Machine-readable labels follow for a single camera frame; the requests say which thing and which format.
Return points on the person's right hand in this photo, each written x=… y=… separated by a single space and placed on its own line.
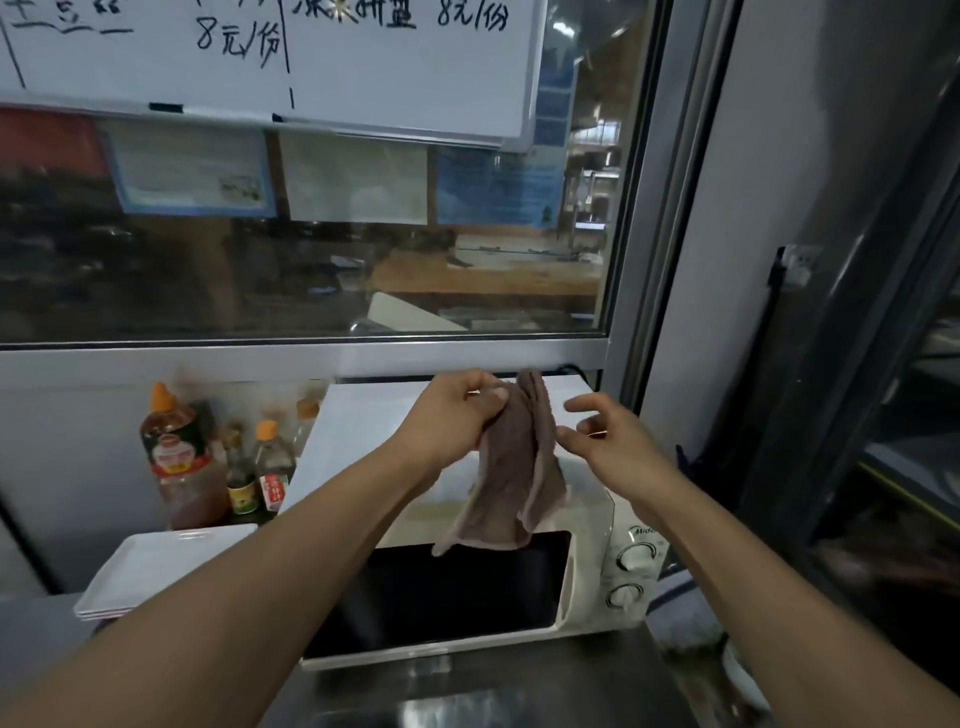
x=630 y=457

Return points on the person's left hand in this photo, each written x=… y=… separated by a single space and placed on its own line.
x=446 y=420

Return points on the white microwave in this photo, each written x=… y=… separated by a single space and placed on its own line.
x=360 y=427

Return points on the brown cleaning cloth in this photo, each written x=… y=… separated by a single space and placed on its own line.
x=517 y=480

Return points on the clear bottle green label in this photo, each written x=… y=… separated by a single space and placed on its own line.
x=306 y=427

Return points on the dark sauce bottle orange cap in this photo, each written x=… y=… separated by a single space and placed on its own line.
x=274 y=472

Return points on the small green glass bottle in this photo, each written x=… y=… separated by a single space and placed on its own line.
x=241 y=487

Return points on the red sauce bottle orange cap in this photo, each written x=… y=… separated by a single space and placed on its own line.
x=180 y=457

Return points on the white rectangular plate orange print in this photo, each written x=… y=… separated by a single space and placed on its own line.
x=97 y=614
x=157 y=562

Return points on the person's left forearm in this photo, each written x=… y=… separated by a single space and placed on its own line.
x=225 y=600

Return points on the person's right forearm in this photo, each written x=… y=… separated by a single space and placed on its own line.
x=787 y=622

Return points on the stainless steel table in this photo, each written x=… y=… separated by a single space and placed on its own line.
x=562 y=675

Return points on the wooden worktable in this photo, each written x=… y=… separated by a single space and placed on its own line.
x=487 y=276

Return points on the plain white paper notice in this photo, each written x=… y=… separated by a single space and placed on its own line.
x=352 y=178

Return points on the blue bordered paper notice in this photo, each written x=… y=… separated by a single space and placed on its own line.
x=187 y=169

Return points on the red paper notice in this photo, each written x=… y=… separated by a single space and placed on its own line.
x=52 y=142

